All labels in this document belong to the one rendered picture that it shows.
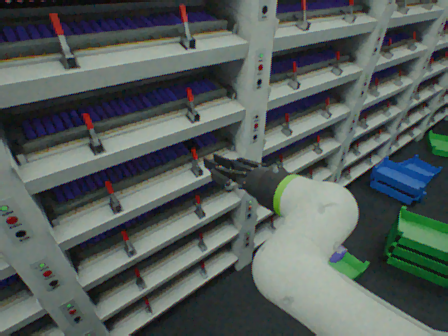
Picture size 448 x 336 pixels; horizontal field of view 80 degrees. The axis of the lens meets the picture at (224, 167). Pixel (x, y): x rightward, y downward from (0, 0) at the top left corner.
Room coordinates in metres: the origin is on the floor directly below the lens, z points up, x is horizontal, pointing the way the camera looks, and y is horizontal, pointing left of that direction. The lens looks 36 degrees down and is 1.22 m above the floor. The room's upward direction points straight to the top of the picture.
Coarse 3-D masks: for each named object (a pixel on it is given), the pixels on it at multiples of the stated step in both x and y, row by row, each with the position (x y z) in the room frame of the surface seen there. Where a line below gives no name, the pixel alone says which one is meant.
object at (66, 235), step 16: (224, 128) 0.88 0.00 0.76; (240, 144) 0.81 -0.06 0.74; (176, 176) 0.68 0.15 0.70; (192, 176) 0.69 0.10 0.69; (208, 176) 0.70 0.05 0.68; (48, 192) 0.56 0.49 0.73; (144, 192) 0.60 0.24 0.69; (160, 192) 0.61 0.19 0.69; (176, 192) 0.63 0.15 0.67; (48, 208) 0.49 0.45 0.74; (80, 208) 0.53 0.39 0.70; (128, 208) 0.55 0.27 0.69; (144, 208) 0.57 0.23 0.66; (48, 224) 0.44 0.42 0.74; (64, 224) 0.48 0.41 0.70; (80, 224) 0.48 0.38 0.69; (96, 224) 0.49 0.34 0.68; (112, 224) 0.51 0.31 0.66; (64, 240) 0.44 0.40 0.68; (80, 240) 0.46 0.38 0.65
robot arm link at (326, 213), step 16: (288, 176) 0.42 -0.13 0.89; (288, 192) 0.38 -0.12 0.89; (304, 192) 0.36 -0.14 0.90; (320, 192) 0.35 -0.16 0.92; (336, 192) 0.34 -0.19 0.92; (288, 208) 0.36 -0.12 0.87; (304, 208) 0.33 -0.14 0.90; (320, 208) 0.32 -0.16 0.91; (336, 208) 0.32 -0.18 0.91; (352, 208) 0.32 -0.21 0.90; (288, 224) 0.32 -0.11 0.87; (304, 224) 0.30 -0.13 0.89; (320, 224) 0.30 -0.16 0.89; (336, 224) 0.30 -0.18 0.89; (352, 224) 0.31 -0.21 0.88; (320, 240) 0.28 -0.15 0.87; (336, 240) 0.29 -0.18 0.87
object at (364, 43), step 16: (384, 0) 1.23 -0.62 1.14; (384, 16) 1.25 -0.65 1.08; (368, 32) 1.25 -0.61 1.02; (384, 32) 1.28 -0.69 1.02; (368, 48) 1.23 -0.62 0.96; (368, 64) 1.24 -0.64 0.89; (352, 80) 1.25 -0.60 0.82; (368, 80) 1.27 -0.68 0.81; (352, 96) 1.24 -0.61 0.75; (352, 112) 1.23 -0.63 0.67; (336, 128) 1.27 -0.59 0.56; (336, 160) 1.23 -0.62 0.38
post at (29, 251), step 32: (0, 160) 0.42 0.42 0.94; (0, 192) 0.40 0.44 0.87; (0, 224) 0.38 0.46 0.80; (32, 224) 0.41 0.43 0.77; (32, 256) 0.39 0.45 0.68; (64, 256) 0.43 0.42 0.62; (32, 288) 0.37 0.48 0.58; (64, 288) 0.40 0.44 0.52; (64, 320) 0.38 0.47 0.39; (96, 320) 0.42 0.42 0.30
